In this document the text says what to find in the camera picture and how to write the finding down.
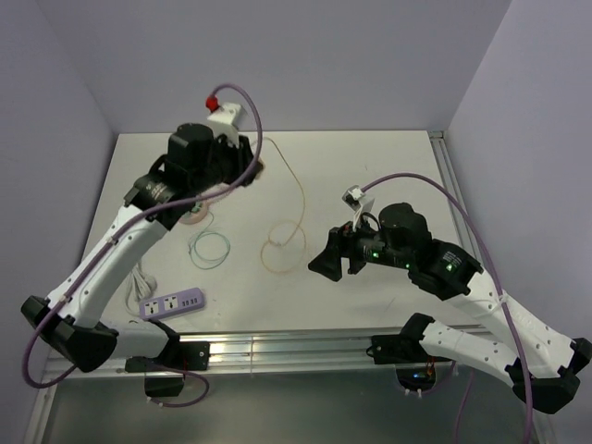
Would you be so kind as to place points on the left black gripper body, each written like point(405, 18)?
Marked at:
point(228, 162)

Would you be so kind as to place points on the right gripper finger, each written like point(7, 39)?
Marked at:
point(355, 266)
point(328, 262)

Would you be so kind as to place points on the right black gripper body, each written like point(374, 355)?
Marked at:
point(374, 245)

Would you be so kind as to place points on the round pink power strip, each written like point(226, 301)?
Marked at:
point(195, 215)

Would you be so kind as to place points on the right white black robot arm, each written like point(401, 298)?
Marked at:
point(537, 362)

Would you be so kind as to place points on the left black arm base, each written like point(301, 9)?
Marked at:
point(165, 376)

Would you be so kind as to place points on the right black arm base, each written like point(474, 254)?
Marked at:
point(414, 368)

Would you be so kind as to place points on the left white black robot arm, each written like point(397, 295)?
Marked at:
point(201, 163)

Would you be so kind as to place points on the purple power strip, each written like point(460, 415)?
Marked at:
point(171, 305)

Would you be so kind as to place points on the aluminium side rail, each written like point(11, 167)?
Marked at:
point(449, 181)

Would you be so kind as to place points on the aluminium front rail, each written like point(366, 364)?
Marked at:
point(254, 353)

